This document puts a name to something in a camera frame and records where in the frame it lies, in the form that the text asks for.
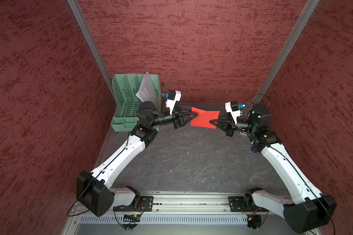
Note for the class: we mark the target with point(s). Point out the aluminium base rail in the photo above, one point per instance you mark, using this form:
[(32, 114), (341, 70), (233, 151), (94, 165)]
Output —
[(180, 213)]

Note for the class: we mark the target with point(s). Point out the green plastic file organizer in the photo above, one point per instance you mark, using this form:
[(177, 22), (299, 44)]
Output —
[(125, 87)]

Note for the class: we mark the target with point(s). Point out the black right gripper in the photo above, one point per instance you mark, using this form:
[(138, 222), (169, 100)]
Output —
[(224, 125)]

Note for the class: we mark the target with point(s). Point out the aluminium left corner post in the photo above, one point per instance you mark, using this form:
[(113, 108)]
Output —
[(83, 25)]

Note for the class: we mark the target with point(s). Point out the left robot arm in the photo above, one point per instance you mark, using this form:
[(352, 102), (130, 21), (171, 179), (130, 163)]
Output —
[(94, 189)]

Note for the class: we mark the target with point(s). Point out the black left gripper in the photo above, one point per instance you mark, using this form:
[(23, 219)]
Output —
[(178, 119)]

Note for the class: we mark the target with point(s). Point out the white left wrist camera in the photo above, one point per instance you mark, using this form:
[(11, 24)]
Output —
[(172, 97)]

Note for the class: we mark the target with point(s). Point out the aluminium corner post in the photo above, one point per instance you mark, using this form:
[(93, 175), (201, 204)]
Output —
[(300, 24), (83, 25)]

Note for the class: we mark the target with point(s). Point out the aluminium right corner post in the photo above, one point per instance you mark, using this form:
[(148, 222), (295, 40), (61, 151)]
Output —
[(300, 24)]

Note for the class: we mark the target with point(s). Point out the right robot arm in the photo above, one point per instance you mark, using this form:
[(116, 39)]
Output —
[(308, 207)]

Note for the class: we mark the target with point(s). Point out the white paper sheets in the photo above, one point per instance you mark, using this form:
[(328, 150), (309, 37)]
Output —
[(147, 91)]

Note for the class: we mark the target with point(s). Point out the red square paper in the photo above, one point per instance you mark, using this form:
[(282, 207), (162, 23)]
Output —
[(204, 117)]

